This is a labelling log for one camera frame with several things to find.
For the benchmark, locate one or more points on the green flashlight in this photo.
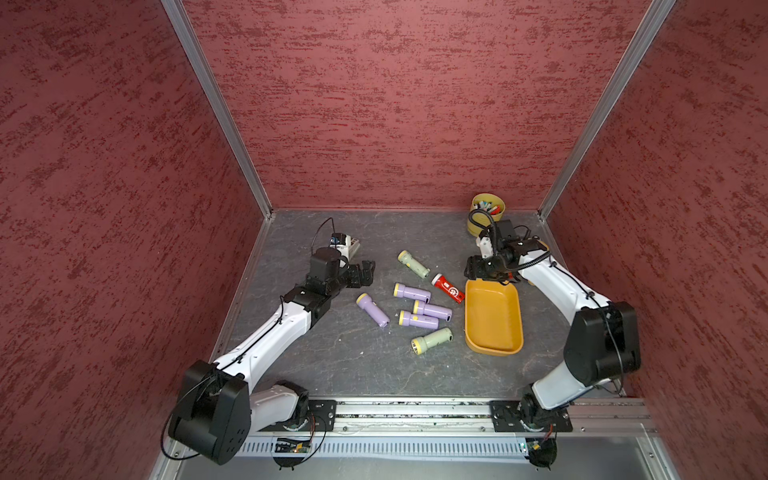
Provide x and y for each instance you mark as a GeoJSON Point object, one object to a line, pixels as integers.
{"type": "Point", "coordinates": [407, 259]}
{"type": "Point", "coordinates": [422, 344]}

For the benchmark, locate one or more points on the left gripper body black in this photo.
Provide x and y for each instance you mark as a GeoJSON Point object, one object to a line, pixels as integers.
{"type": "Point", "coordinates": [352, 277]}

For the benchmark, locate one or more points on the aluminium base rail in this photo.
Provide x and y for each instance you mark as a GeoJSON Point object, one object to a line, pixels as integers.
{"type": "Point", "coordinates": [460, 429]}

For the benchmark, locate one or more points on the grey white stapler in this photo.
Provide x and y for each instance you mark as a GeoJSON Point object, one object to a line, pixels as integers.
{"type": "Point", "coordinates": [352, 247]}

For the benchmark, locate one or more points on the purple flashlight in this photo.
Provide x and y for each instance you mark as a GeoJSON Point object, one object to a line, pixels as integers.
{"type": "Point", "coordinates": [368, 305]}
{"type": "Point", "coordinates": [417, 320]}
{"type": "Point", "coordinates": [412, 293]}
{"type": "Point", "coordinates": [430, 310]}

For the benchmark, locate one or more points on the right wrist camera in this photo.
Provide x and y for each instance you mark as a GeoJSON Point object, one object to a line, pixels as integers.
{"type": "Point", "coordinates": [485, 245]}

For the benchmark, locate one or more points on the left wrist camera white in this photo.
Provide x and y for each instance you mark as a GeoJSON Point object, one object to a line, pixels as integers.
{"type": "Point", "coordinates": [338, 241]}

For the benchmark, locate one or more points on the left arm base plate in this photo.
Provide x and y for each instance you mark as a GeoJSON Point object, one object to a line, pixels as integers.
{"type": "Point", "coordinates": [320, 418]}

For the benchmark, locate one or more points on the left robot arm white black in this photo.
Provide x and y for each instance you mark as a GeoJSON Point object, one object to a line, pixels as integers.
{"type": "Point", "coordinates": [218, 406]}

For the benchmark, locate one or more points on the purple flashlight top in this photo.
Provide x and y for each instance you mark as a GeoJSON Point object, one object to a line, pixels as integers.
{"type": "Point", "coordinates": [412, 293]}

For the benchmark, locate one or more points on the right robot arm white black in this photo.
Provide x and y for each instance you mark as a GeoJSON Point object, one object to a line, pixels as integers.
{"type": "Point", "coordinates": [602, 345]}

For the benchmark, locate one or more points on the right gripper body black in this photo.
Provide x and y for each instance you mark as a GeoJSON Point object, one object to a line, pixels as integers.
{"type": "Point", "coordinates": [489, 268]}

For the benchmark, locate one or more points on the yellow-green pen cup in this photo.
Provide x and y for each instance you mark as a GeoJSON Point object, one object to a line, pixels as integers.
{"type": "Point", "coordinates": [483, 207]}

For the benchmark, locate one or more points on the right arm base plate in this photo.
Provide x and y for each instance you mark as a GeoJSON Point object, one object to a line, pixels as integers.
{"type": "Point", "coordinates": [526, 416]}

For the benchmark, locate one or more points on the yellow plastic storage tray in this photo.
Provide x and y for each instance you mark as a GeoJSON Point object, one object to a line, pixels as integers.
{"type": "Point", "coordinates": [493, 320]}

